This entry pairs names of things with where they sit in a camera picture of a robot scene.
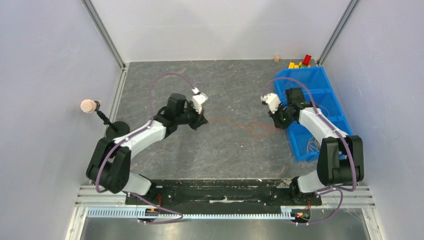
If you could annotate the right aluminium corner post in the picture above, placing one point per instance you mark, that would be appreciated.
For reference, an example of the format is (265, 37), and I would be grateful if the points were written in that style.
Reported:
(343, 21)

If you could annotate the left aluminium corner post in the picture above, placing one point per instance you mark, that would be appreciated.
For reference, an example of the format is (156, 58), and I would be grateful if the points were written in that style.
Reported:
(100, 26)

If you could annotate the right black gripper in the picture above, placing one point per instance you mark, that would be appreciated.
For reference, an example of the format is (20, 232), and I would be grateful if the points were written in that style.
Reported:
(278, 118)

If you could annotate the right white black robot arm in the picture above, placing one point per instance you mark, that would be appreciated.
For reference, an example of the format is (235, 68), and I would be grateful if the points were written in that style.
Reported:
(340, 164)

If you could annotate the white toothed cable duct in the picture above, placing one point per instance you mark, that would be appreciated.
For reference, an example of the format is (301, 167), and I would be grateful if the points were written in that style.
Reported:
(144, 213)

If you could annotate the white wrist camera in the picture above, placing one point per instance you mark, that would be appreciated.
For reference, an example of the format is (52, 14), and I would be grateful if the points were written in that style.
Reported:
(272, 100)
(198, 99)

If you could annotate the blue plastic bin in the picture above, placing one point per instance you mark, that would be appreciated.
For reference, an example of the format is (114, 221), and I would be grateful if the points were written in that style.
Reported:
(320, 114)

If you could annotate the yellow toy block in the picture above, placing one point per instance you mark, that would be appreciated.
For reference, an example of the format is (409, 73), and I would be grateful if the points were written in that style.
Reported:
(292, 65)

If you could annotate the aluminium corner post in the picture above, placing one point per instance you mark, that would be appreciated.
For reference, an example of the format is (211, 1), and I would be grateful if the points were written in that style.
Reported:
(100, 26)
(343, 21)

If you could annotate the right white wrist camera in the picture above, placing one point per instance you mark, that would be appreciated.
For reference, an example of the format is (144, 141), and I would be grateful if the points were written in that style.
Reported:
(272, 100)

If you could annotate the pink microphone on stand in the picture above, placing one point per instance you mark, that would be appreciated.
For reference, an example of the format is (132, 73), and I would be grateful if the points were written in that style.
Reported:
(115, 130)

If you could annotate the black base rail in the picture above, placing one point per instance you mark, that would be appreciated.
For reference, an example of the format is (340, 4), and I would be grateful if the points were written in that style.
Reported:
(228, 196)

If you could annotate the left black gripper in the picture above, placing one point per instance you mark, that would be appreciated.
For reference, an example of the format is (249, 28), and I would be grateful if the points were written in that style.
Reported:
(199, 119)

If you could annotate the red toy block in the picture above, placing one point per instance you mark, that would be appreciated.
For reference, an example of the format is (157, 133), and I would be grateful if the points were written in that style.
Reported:
(307, 59)

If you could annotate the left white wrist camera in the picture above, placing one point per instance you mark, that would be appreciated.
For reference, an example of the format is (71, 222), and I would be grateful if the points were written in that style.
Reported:
(198, 99)

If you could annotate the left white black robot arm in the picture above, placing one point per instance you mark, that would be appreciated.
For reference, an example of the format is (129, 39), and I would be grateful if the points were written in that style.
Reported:
(109, 166)

